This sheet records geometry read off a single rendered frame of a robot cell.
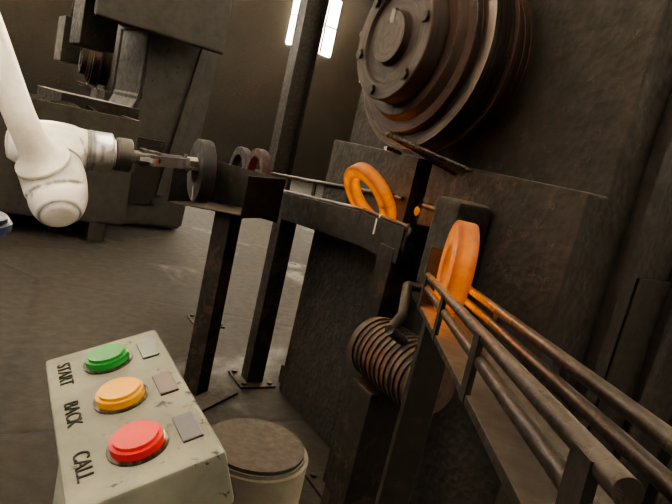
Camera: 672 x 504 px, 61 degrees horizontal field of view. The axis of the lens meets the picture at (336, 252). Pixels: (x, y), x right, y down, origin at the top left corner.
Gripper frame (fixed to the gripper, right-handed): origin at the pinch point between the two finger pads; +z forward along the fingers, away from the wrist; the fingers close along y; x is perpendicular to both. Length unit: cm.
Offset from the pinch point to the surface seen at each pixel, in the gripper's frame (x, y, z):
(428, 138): 15, 35, 40
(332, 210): -8.0, 1.8, 37.7
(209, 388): -74, -25, 19
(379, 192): 0.9, 24.5, 36.4
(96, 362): -12, 85, -34
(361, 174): 4.2, 19.0, 34.0
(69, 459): -14, 97, -37
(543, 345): -2, 107, -1
